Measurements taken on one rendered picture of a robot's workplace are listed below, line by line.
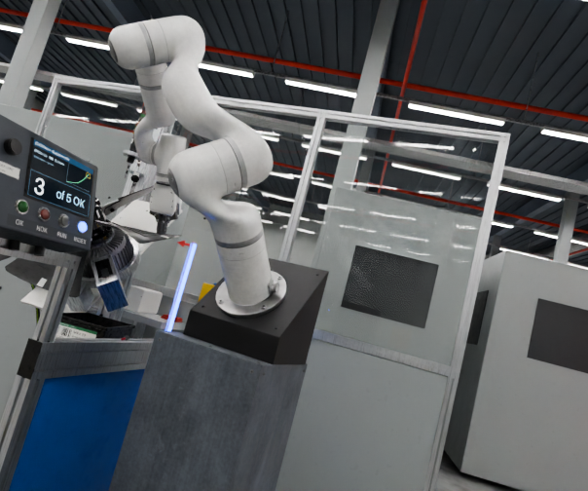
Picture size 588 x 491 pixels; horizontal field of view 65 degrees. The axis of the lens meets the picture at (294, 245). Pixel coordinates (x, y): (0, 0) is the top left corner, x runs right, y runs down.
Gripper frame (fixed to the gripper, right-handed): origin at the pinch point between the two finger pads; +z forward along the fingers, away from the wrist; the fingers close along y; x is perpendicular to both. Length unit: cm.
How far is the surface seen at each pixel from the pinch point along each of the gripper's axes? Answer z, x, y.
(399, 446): 76, -52, -92
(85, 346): 23, 48, -16
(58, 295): 8, 57, -15
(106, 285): 21.8, 9.3, 12.2
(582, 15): -304, -626, -201
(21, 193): -15, 73, -20
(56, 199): -14, 65, -20
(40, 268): 16.6, 24.6, 25.2
